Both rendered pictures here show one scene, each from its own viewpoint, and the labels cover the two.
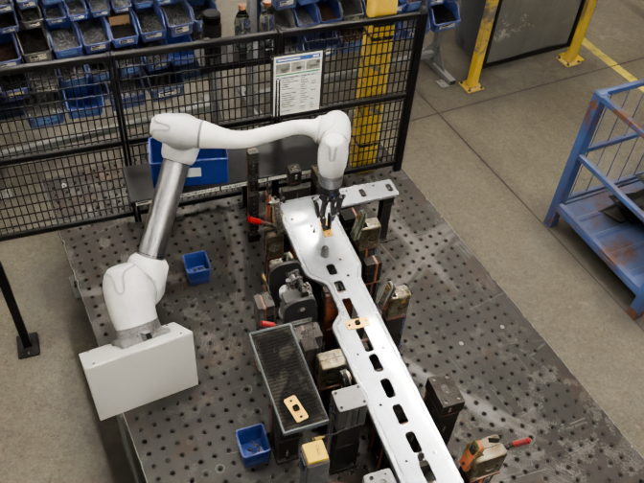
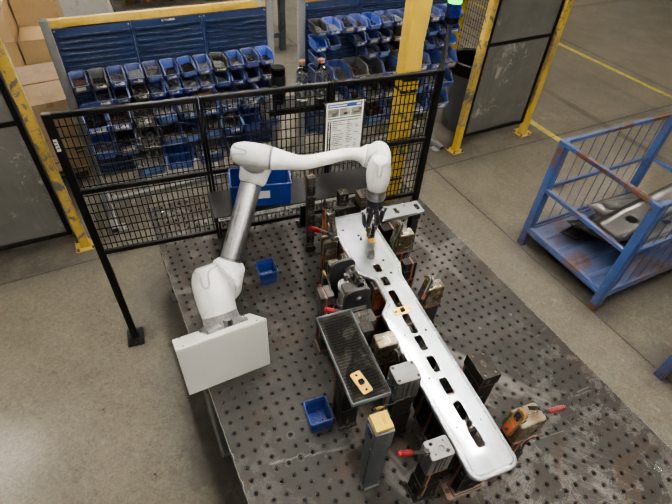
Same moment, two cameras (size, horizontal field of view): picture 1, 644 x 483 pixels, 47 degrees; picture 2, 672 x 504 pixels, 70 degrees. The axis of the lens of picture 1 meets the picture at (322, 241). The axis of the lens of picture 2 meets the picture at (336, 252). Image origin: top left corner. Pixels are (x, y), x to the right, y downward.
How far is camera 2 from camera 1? 63 cm
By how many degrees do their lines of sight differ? 3
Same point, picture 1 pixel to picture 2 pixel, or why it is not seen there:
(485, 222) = (474, 243)
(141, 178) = (222, 201)
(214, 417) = (283, 390)
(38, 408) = (142, 385)
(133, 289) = (217, 285)
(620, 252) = (579, 261)
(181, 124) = (255, 148)
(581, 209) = (545, 231)
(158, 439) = (238, 410)
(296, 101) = (343, 141)
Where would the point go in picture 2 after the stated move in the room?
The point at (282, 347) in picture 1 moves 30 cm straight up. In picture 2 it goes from (345, 329) to (350, 271)
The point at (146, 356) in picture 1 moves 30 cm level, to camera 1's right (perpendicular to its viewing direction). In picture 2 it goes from (227, 340) to (303, 345)
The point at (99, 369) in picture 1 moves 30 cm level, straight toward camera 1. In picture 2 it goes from (187, 351) to (206, 419)
